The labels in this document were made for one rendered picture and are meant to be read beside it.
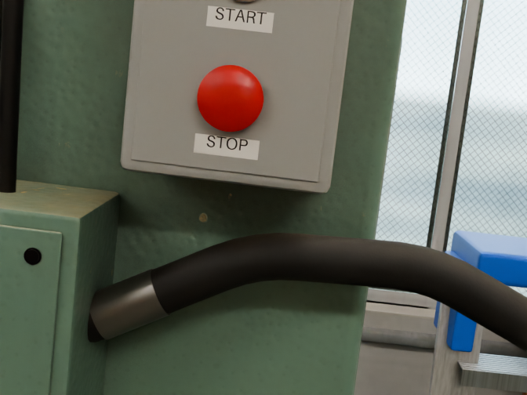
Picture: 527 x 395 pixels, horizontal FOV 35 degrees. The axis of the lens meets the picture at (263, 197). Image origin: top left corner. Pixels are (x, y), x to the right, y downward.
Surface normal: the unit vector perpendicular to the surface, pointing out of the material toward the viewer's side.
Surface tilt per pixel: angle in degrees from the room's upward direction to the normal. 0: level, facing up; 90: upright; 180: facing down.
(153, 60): 90
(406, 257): 53
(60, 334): 90
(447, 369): 82
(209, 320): 90
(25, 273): 90
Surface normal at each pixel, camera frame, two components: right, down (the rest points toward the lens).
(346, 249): 0.04, -0.48
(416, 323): -0.01, 0.16
